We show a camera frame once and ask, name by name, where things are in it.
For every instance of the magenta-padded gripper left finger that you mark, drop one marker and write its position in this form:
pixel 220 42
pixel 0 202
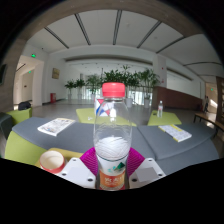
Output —
pixel 78 173

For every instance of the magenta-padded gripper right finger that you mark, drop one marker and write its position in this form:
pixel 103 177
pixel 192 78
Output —
pixel 146 173

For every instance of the clear red-capped water bottle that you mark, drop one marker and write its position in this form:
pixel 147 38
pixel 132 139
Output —
pixel 112 133

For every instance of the small clear water bottle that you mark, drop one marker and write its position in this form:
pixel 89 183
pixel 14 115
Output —
pixel 160 109

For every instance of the red floral paper cup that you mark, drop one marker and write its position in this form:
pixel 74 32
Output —
pixel 51 161

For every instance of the yellow and white booklet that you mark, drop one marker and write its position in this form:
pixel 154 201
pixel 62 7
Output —
pixel 175 133

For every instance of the white printed magazine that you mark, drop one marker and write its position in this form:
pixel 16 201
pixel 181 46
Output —
pixel 56 126

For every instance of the red fire extinguisher cabinet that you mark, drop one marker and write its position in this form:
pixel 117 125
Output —
pixel 53 98

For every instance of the green upholstered seat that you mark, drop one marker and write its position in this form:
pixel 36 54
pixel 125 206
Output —
pixel 20 116

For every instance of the long wooden bench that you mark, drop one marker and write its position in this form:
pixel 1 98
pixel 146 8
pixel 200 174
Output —
pixel 210 120

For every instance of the black backpack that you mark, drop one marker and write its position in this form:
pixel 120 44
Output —
pixel 24 105

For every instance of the dark grey upholstered seat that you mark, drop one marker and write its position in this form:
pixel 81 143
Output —
pixel 5 125

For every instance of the person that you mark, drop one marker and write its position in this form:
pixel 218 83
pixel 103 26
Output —
pixel 206 104

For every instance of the group of potted plants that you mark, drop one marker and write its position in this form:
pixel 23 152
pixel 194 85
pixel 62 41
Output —
pixel 113 77

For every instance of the wooden bookshelf unit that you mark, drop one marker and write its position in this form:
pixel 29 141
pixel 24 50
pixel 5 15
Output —
pixel 220 100

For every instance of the green exit sign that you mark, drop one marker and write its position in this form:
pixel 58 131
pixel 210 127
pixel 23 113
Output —
pixel 33 55
pixel 29 71

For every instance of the framed wall picture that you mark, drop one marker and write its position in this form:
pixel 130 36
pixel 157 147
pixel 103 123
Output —
pixel 55 73

